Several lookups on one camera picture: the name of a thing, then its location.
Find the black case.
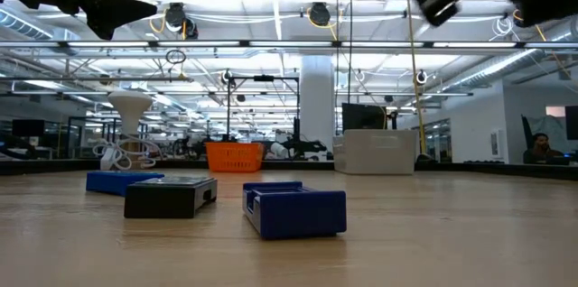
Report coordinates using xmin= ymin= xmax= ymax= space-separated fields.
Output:
xmin=124 ymin=176 xmax=219 ymax=219

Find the dark blue case with screen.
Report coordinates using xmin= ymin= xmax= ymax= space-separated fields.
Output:
xmin=242 ymin=181 xmax=348 ymax=240

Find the black monitor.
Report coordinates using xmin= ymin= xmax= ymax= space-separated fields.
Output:
xmin=340 ymin=102 xmax=388 ymax=134
xmin=11 ymin=118 xmax=47 ymax=139

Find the clear plastic bin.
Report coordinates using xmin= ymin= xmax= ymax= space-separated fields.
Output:
xmin=332 ymin=129 xmax=419 ymax=176

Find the person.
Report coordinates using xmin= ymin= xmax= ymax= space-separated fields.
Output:
xmin=522 ymin=132 xmax=572 ymax=166

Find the orange slatted plastic basket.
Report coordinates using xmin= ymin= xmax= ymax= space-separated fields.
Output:
xmin=205 ymin=142 xmax=266 ymax=173

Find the yellow cable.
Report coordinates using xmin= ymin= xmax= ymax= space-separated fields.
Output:
xmin=403 ymin=0 xmax=429 ymax=158

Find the black hanging cable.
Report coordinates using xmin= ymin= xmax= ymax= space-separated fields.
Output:
xmin=334 ymin=0 xmax=340 ymax=137
xmin=348 ymin=0 xmax=353 ymax=106

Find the black background rig frame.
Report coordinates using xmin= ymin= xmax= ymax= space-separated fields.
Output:
xmin=224 ymin=74 xmax=303 ymax=162

